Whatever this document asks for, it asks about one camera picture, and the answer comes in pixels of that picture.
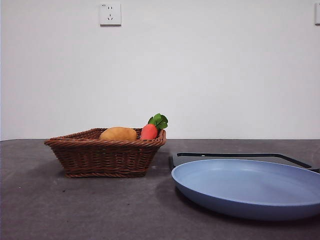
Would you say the blue round plate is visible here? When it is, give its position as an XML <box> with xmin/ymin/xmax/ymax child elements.
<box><xmin>171</xmin><ymin>158</ymin><xmax>320</xmax><ymax>221</ymax></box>

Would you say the orange carrot with green leaves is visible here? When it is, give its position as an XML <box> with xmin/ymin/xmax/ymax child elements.
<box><xmin>139</xmin><ymin>113</ymin><xmax>169</xmax><ymax>140</ymax></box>

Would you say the black rectangular tray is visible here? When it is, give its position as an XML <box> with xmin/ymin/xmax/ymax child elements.
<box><xmin>169</xmin><ymin>152</ymin><xmax>320</xmax><ymax>174</ymax></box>

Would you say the yellow-brown potato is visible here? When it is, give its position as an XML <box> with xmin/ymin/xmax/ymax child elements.
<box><xmin>99</xmin><ymin>126</ymin><xmax>138</xmax><ymax>141</ymax></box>

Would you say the brown wicker basket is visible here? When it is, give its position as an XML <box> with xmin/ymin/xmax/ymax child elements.
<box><xmin>44</xmin><ymin>127</ymin><xmax>167</xmax><ymax>179</ymax></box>

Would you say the white wall socket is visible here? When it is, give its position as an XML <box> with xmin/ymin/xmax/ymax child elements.
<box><xmin>99</xmin><ymin>2</ymin><xmax>122</xmax><ymax>27</ymax></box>

